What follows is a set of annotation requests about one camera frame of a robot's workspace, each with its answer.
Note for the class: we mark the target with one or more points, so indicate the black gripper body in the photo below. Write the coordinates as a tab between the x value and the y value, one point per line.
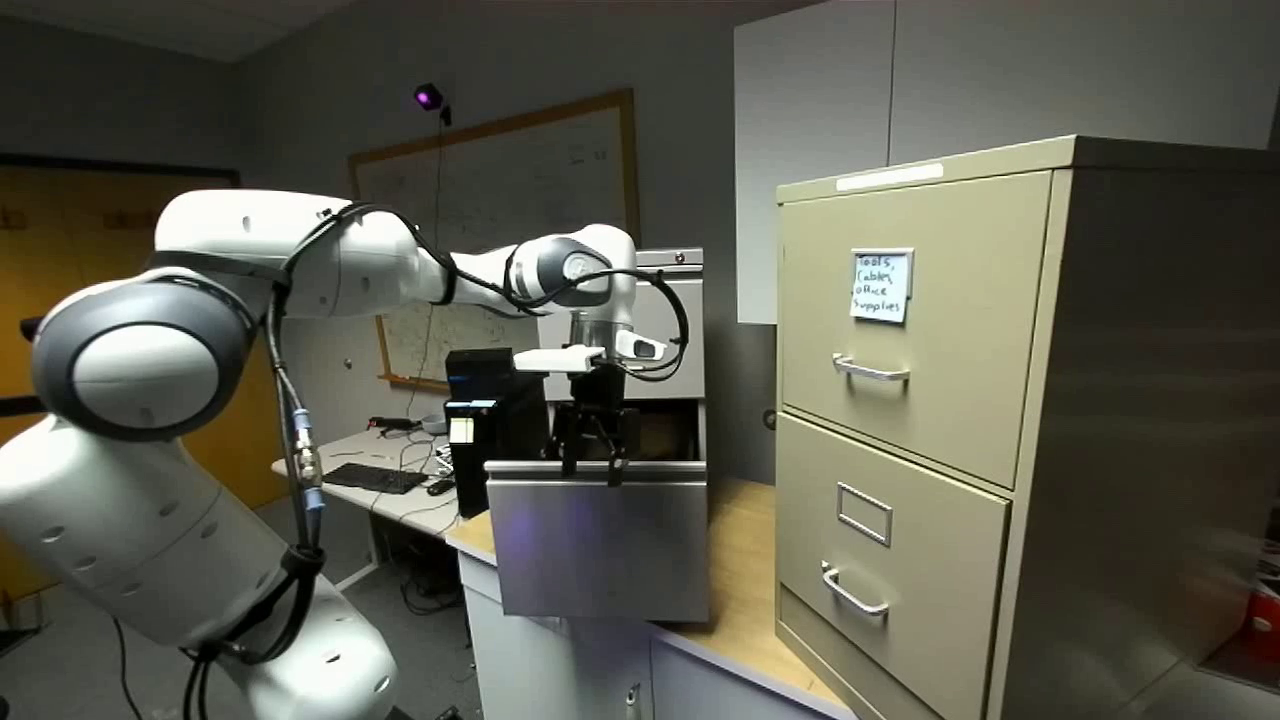
590	416

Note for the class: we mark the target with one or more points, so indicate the grey bottom drawer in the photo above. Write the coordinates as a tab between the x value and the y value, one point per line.
609	543

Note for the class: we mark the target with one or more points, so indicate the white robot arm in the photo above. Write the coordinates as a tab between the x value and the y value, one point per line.
107	495

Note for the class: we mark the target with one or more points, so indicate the small grey drawer cabinet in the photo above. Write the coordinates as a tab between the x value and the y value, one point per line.
665	375

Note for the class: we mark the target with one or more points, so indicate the beige upper cabinet drawer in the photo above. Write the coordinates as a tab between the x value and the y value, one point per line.
945	382

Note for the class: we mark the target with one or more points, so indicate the beige cabinet drawer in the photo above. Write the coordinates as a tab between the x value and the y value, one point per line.
945	382
891	579

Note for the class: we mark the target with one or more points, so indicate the beige lower cabinet drawer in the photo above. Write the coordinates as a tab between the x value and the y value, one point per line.
891	579

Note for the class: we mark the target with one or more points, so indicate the black computer tower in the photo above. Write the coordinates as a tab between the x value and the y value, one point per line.
495	414

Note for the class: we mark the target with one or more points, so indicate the wood framed whiteboard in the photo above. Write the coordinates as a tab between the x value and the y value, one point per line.
489	186

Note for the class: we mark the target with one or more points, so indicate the black keyboard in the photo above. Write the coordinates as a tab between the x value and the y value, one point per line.
374	478

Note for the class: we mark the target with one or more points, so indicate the grey base cabinet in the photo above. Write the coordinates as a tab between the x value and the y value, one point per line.
616	670

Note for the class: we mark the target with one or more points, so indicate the white paper label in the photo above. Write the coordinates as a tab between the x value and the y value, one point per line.
882	286

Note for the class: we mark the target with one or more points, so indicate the beige tall filing cabinet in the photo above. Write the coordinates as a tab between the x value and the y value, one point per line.
1148	430

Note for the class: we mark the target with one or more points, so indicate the yellow door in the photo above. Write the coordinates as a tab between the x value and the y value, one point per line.
69	225

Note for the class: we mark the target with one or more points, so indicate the red object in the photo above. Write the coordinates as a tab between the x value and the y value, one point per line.
1264	617

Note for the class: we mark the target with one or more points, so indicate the purple lit ceiling camera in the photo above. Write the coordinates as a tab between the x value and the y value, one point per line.
429	96

